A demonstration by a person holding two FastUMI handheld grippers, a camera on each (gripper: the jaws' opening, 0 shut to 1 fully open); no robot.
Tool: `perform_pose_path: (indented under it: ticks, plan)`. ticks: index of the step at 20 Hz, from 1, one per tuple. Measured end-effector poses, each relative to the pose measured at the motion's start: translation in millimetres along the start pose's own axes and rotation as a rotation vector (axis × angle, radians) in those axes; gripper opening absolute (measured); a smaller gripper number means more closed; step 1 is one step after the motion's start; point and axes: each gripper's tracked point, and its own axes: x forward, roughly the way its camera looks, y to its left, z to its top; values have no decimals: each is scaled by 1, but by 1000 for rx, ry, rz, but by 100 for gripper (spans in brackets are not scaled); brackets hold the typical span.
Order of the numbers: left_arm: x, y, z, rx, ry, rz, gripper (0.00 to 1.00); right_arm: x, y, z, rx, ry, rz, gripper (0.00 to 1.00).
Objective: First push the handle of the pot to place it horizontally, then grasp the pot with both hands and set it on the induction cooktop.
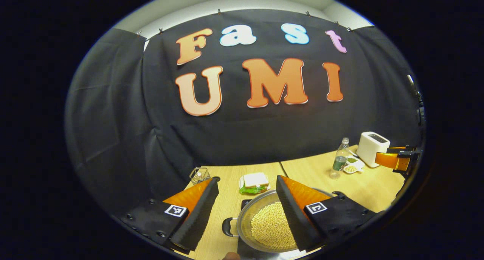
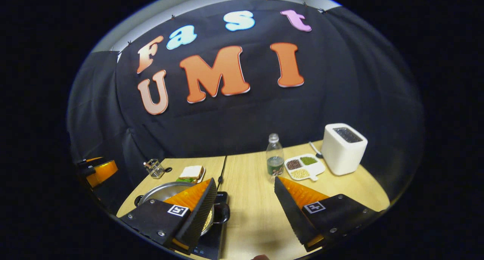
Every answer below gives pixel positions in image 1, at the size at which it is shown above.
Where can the clear plastic water bottle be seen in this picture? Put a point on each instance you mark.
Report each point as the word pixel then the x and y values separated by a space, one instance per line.
pixel 339 161

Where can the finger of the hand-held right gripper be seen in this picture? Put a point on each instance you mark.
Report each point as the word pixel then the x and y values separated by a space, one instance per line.
pixel 395 148
pixel 391 161

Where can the pile of soybeans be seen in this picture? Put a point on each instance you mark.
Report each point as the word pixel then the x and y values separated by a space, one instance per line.
pixel 270 226

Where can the black induction cooktop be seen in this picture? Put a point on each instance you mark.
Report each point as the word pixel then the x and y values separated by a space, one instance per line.
pixel 245 252

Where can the white divided dish of beans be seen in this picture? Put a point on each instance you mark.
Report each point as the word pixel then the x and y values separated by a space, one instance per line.
pixel 353 167

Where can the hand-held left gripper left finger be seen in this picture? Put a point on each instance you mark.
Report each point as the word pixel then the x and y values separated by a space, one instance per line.
pixel 200 214

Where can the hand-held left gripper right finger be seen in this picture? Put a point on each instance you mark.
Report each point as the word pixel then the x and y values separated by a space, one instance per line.
pixel 293 214

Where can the sandwich with lettuce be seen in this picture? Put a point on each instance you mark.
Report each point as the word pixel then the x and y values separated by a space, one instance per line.
pixel 255 181

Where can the white toaster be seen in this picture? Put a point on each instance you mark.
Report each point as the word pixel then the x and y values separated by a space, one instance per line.
pixel 372 148

